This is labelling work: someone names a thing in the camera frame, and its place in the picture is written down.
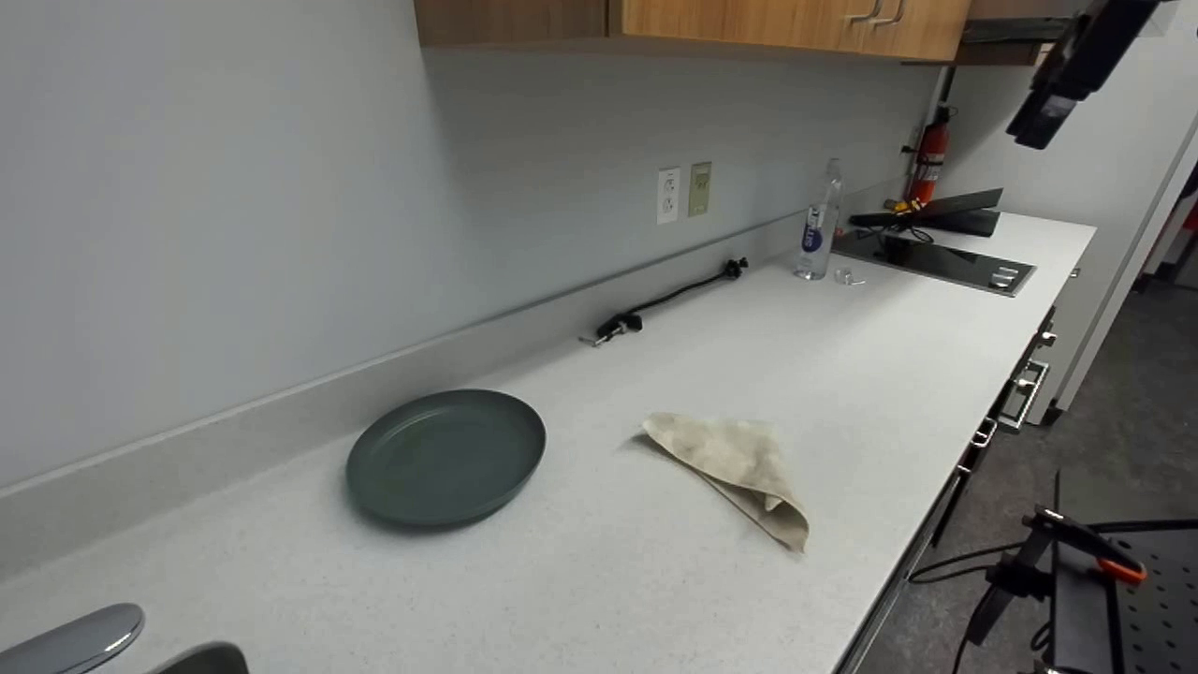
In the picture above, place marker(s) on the black perforated mounting table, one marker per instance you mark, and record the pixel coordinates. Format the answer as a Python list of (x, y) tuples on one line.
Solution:
[(1124, 610)]

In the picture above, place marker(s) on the sink basin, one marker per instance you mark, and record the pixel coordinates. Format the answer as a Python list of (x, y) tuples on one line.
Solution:
[(209, 660)]

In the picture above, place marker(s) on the beige stained cloth towel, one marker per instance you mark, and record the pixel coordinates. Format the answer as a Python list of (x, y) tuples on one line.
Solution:
[(735, 463)]

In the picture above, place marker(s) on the white wall power outlet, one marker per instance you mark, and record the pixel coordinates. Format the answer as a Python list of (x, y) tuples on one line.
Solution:
[(671, 196)]

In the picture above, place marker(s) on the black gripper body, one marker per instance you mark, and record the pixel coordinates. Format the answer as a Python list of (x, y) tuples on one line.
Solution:
[(1080, 62)]

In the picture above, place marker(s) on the grey metal faucet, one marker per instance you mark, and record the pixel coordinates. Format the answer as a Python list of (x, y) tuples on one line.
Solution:
[(70, 641)]

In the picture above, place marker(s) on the clear plastic water bottle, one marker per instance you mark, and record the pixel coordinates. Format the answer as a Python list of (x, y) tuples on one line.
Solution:
[(818, 231)]

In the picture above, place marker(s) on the black folded angled board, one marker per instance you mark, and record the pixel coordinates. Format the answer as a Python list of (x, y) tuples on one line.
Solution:
[(950, 216)]

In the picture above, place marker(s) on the dark green round plate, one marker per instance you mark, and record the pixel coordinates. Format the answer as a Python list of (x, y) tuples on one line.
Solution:
[(445, 463)]

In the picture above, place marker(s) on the wooden wall cabinet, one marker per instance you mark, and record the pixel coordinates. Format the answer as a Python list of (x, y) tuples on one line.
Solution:
[(750, 25)]

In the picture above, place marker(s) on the flat black tray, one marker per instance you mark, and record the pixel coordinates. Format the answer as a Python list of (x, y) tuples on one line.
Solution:
[(939, 259)]

